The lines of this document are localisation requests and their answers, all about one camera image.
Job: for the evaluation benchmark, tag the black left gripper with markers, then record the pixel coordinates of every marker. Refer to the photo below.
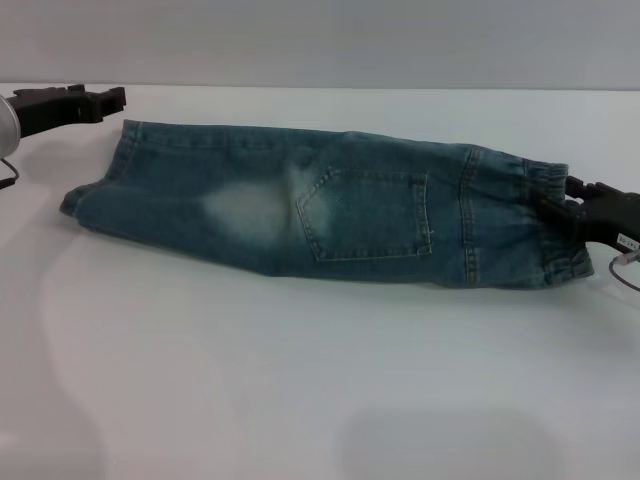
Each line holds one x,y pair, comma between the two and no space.
47,110

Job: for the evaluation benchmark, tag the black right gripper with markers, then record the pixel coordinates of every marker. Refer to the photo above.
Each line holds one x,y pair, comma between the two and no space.
610,215

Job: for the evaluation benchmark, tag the blue denim shorts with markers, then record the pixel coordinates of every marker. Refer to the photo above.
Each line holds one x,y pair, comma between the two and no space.
300,210

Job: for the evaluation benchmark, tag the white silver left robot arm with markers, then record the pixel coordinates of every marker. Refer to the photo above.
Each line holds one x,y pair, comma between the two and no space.
7,125

